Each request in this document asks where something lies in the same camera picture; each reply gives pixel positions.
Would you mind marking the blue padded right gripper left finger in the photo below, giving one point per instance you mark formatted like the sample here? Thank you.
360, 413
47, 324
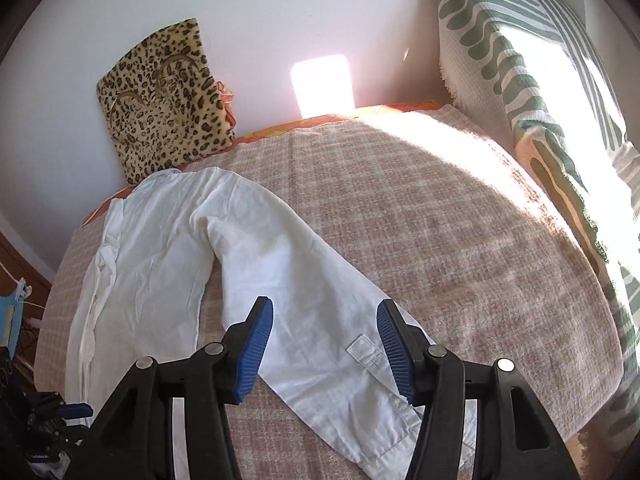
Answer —
133, 435

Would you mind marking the light blue object with cables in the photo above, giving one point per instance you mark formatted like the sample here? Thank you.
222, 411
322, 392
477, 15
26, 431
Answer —
12, 310

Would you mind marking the green white patterned blanket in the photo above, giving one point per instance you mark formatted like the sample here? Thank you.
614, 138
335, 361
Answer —
526, 72

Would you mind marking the pink plaid bed blanket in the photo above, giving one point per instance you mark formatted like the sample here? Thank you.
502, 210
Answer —
445, 223

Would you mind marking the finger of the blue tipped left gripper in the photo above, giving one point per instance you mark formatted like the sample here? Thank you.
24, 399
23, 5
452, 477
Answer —
75, 411

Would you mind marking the white cotton shirt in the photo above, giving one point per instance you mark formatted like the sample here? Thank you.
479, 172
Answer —
142, 296

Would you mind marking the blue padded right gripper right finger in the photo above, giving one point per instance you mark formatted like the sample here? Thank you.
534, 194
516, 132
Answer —
515, 436

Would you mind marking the leopard print pillow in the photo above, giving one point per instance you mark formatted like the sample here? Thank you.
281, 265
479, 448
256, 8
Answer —
162, 105

